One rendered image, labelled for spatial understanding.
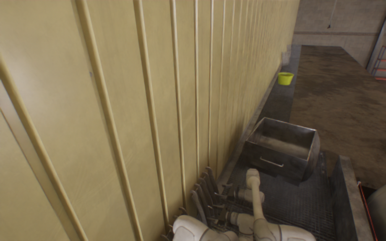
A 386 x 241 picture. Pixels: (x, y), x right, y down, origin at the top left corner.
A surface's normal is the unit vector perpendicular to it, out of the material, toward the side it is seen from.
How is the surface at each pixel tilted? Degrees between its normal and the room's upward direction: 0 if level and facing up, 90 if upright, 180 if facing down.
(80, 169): 90
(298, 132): 88
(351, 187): 1
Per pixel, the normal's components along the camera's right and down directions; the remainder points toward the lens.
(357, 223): -0.01, -0.88
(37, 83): 0.89, 0.20
